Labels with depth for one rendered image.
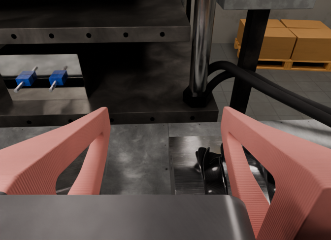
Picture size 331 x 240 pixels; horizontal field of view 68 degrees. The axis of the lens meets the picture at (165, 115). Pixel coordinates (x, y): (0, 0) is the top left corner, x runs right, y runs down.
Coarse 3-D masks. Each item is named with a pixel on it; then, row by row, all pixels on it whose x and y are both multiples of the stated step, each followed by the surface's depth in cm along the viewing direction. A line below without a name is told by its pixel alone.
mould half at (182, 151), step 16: (176, 144) 60; (192, 144) 60; (208, 144) 60; (176, 160) 46; (192, 160) 46; (224, 160) 46; (176, 176) 43; (192, 176) 43; (256, 176) 43; (176, 192) 41; (192, 192) 41
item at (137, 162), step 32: (0, 128) 74; (32, 128) 74; (128, 128) 74; (160, 128) 74; (192, 128) 74; (288, 128) 74; (320, 128) 74; (128, 160) 63; (160, 160) 63; (128, 192) 56; (160, 192) 56
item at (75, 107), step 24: (0, 48) 128; (120, 48) 128; (144, 48) 128; (168, 48) 128; (120, 72) 106; (144, 72) 106; (168, 72) 106; (0, 96) 91; (96, 96) 91; (120, 96) 91; (144, 96) 91; (168, 96) 91; (0, 120) 82; (24, 120) 83; (48, 120) 83; (72, 120) 84; (120, 120) 85; (144, 120) 85; (168, 120) 85; (192, 120) 86; (216, 120) 86
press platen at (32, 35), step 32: (0, 0) 104; (32, 0) 104; (64, 0) 104; (96, 0) 104; (128, 0) 104; (160, 0) 104; (0, 32) 75; (32, 32) 75; (64, 32) 76; (96, 32) 76; (128, 32) 76; (160, 32) 77
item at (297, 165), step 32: (224, 128) 12; (256, 128) 9; (288, 160) 6; (320, 160) 6; (256, 192) 11; (288, 192) 7; (320, 192) 5; (256, 224) 10; (288, 224) 7; (320, 224) 6
